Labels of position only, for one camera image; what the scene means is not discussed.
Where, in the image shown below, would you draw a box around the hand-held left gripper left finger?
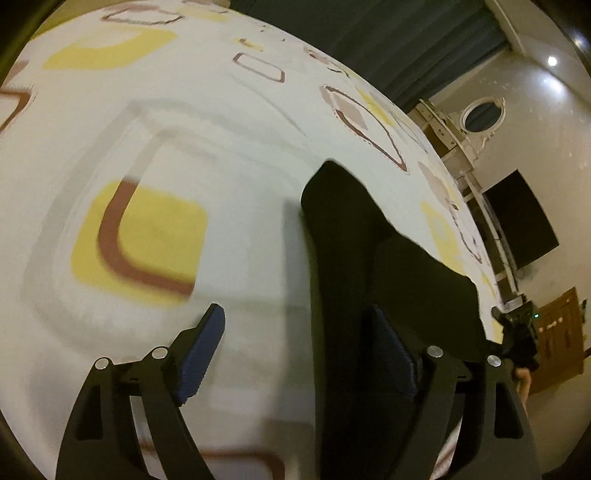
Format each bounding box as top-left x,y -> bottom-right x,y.
55,303 -> 227,480

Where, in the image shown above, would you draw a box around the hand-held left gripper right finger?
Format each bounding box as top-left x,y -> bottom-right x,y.
372,305 -> 541,480

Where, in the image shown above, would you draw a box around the black pants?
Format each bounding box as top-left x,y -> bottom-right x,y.
300,159 -> 490,480

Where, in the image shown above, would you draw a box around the wooden cabinet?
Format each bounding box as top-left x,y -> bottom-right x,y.
526,287 -> 586,395

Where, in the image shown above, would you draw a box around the white vanity dresser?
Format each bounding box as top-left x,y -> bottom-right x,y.
411,99 -> 532,315

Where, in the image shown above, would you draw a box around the patterned white bed sheet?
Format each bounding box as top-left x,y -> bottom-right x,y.
0,0 -> 506,480

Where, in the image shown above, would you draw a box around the dark green curtain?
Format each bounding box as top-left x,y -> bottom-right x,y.
228,0 -> 511,112

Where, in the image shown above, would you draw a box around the black wall television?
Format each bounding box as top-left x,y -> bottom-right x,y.
482,169 -> 560,269

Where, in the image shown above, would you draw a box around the oval mirror white frame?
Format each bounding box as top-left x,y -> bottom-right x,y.
461,96 -> 506,136

